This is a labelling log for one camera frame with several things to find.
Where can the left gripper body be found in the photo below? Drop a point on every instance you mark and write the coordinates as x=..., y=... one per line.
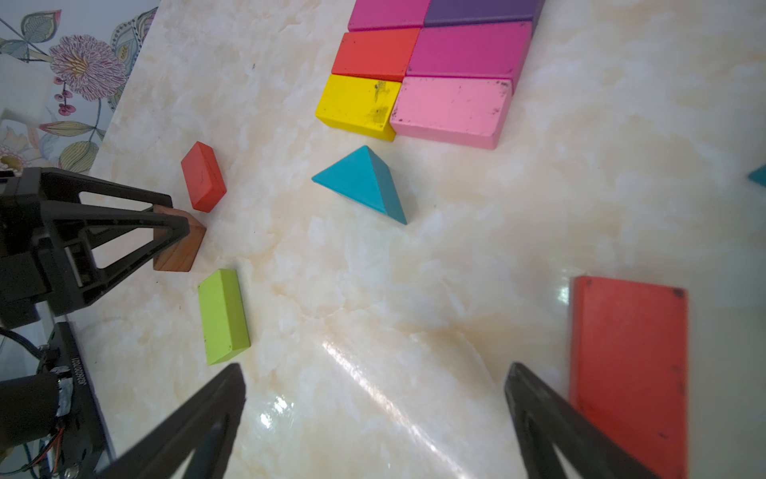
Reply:
x=22, y=280

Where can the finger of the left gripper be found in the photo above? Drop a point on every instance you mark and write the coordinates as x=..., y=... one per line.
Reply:
x=85, y=251
x=59, y=185

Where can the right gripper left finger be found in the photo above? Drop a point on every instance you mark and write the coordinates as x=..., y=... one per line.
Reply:
x=200, y=433

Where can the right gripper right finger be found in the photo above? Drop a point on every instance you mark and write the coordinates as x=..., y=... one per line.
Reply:
x=545, y=424

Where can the brown triangle block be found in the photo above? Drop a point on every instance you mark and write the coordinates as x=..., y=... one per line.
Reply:
x=179, y=258

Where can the pink rectangular block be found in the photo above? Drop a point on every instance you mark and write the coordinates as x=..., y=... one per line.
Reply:
x=461, y=111

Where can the yellow block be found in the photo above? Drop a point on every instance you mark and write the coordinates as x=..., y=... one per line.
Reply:
x=359, y=105

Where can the red block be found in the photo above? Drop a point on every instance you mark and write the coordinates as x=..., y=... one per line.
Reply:
x=380, y=54
x=203, y=177
x=629, y=367

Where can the magenta block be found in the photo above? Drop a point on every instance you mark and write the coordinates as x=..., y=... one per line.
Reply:
x=388, y=14
x=478, y=51

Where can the purple rectangular block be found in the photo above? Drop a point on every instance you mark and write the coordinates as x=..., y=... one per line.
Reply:
x=461, y=12

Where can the lime green block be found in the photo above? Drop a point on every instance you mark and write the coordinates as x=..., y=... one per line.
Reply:
x=225, y=331

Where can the red block front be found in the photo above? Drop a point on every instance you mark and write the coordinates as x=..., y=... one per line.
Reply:
x=629, y=367

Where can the teal triangle block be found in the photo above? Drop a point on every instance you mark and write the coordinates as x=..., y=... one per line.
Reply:
x=758, y=176

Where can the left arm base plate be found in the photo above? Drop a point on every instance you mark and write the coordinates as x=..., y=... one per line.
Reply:
x=83, y=448

